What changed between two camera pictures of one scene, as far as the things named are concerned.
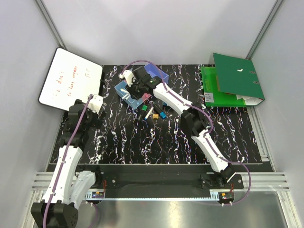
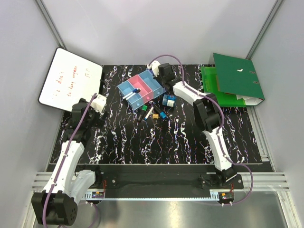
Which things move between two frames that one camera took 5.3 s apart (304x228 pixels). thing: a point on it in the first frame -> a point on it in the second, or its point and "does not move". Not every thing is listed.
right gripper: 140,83 -> 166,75
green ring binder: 236,76 does not move
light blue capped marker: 148,113 does not move
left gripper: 97,121 does not move
